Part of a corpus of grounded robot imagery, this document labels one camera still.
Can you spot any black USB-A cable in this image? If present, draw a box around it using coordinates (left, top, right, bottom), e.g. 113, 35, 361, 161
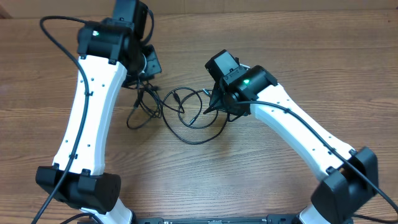
160, 86, 231, 146

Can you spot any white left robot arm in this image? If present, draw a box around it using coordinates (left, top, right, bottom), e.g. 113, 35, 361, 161
35, 0, 162, 223

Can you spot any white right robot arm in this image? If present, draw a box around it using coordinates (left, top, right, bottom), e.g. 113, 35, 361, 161
205, 50, 378, 223

